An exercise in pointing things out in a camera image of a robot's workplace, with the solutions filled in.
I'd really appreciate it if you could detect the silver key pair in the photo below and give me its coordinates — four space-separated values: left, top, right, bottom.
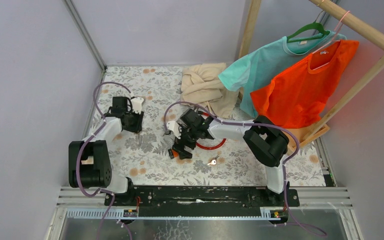
207 155 219 166

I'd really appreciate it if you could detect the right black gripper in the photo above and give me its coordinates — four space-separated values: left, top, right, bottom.
172 123 200 161

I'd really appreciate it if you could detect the teal t-shirt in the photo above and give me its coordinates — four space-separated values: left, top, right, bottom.
218 31 346 118

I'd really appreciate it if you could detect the small black key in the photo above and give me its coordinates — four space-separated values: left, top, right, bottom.
163 130 171 136

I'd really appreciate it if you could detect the red cable lock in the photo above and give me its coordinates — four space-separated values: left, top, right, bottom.
196 110 227 151

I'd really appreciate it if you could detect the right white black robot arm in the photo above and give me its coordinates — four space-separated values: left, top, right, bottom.
164 109 293 209

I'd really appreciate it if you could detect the aluminium frame rail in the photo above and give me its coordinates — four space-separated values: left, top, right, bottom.
62 0 107 71

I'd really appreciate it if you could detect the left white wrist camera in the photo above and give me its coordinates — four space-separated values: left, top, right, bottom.
130 96 144 114

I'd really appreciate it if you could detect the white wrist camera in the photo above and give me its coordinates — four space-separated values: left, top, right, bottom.
130 96 144 114
165 120 182 139

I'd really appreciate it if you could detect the pink clothes hanger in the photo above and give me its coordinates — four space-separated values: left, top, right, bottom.
311 10 350 54

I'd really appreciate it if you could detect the orange t-shirt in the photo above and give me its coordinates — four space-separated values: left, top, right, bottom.
250 39 360 129

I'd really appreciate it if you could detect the beige crumpled cloth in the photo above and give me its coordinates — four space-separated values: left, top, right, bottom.
180 62 239 118

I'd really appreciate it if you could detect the wooden clothes rack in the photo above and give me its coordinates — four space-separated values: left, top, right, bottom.
235 0 384 150

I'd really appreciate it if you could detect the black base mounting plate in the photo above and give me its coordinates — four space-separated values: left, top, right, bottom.
104 185 300 218

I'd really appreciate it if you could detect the green clothes hanger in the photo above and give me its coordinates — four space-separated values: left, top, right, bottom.
286 9 331 43

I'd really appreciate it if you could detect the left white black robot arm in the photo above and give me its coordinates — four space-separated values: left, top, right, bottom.
68 96 144 206

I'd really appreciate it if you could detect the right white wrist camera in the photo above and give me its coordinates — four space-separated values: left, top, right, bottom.
165 120 182 139

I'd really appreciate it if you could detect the floral patterned mat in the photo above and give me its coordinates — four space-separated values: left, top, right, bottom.
74 65 327 187

